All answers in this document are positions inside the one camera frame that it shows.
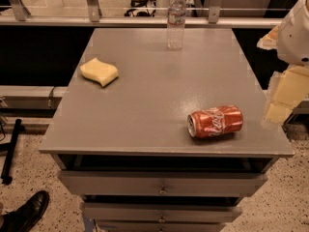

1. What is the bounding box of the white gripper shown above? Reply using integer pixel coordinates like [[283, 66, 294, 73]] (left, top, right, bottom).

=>
[[257, 0, 309, 124]]

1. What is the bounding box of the clear plastic water bottle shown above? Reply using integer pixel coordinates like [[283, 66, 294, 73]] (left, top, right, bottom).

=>
[[167, 0, 186, 50]]

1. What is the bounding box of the red coke can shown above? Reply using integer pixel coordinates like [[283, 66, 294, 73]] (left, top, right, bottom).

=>
[[187, 105, 243, 138]]

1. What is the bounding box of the black office chair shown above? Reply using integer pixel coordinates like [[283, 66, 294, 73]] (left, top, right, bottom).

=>
[[125, 0, 155, 17]]

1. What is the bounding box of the yellow sponge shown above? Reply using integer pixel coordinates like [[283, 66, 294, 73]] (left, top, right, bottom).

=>
[[80, 58, 119, 87]]

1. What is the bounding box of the grey drawer cabinet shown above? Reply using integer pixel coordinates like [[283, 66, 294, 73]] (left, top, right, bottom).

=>
[[38, 27, 295, 232]]

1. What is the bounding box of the grey bottom drawer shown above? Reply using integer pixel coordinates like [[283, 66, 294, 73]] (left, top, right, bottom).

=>
[[97, 220, 225, 232]]

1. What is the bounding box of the grey drawer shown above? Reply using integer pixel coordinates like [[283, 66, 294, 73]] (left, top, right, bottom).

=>
[[81, 203, 242, 223], [59, 171, 267, 197], [97, 220, 225, 232]]

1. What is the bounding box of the grey top drawer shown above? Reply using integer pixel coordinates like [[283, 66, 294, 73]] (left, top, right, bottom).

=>
[[59, 171, 267, 197]]

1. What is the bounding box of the metal railing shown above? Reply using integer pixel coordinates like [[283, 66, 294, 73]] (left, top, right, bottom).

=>
[[0, 0, 289, 28]]

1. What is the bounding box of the grey middle drawer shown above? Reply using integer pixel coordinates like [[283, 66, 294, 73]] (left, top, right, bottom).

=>
[[81, 203, 242, 223]]

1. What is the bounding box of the black metal pole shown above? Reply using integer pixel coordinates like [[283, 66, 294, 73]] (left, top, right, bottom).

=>
[[0, 119, 25, 185]]

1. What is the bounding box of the black leather shoe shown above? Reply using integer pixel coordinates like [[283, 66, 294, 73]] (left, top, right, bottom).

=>
[[0, 190, 49, 232]]

